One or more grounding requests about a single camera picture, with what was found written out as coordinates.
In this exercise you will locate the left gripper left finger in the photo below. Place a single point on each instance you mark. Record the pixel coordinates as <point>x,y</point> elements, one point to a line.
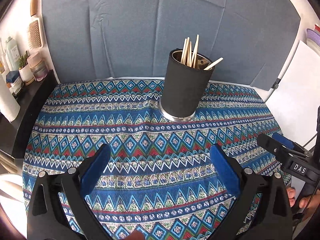
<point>46,218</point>

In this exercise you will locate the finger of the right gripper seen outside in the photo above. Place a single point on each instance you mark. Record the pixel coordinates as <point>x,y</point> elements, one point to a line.
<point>281,147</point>

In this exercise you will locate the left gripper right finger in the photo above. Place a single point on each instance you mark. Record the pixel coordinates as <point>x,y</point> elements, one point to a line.
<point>273,217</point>

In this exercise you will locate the wooden chopstick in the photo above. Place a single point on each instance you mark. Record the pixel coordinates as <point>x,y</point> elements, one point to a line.
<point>213,64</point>
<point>189,63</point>
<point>194,56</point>
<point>186,50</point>
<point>183,50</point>

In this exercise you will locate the right hand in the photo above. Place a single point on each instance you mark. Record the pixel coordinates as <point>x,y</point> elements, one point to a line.
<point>309,203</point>

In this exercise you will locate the white board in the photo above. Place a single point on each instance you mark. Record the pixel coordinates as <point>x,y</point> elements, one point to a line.
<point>294,104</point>

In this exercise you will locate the blue patterned tablecloth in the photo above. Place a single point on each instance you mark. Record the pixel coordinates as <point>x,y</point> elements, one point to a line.
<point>159,179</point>

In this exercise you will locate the white paper towel roll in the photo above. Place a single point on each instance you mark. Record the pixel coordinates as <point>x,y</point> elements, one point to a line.
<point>8,104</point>

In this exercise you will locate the black cylindrical utensil holder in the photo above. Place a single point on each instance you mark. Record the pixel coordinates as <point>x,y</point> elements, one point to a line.
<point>183,87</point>

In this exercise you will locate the pink candle jar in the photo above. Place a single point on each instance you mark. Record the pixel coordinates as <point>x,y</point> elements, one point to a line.
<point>37,66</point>

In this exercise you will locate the small potted plant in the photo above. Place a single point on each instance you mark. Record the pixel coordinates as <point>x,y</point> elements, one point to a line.
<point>24,69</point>

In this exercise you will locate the white lotion bottle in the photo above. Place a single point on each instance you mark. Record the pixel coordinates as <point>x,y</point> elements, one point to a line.
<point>13,53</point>

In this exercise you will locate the wooden hair brush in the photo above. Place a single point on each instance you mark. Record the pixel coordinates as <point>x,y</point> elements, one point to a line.
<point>35,39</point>

